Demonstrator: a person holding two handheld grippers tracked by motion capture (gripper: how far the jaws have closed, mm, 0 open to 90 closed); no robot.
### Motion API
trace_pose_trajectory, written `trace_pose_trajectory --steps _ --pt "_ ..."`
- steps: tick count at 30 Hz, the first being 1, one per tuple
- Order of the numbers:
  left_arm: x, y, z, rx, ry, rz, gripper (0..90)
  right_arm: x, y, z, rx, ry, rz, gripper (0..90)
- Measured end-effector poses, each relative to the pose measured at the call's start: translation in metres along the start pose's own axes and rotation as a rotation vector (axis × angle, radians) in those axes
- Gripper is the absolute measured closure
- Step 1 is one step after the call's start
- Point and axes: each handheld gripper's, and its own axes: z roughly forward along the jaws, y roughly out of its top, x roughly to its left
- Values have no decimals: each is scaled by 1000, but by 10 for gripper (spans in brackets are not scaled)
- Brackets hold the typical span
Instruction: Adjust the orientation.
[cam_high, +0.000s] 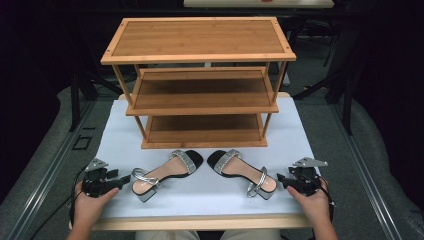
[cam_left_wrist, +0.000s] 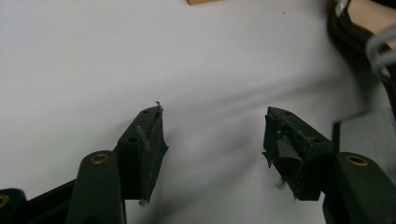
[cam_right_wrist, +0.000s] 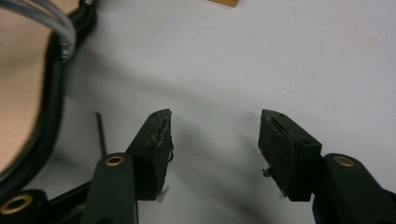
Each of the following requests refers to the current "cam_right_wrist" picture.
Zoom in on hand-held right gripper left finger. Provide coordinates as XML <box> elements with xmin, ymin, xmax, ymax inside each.
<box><xmin>125</xmin><ymin>108</ymin><xmax>175</xmax><ymax>202</ymax></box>

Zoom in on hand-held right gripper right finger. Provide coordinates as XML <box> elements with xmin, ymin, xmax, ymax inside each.
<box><xmin>257</xmin><ymin>108</ymin><xmax>323</xmax><ymax>203</ymax></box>

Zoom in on wooden three-tier shoe rack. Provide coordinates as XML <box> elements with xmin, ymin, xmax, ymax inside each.
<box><xmin>207</xmin><ymin>0</ymin><xmax>241</xmax><ymax>8</ymax></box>

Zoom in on white foam mat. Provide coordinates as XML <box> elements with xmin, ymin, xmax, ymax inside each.
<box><xmin>24</xmin><ymin>0</ymin><xmax>396</xmax><ymax>224</ymax></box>

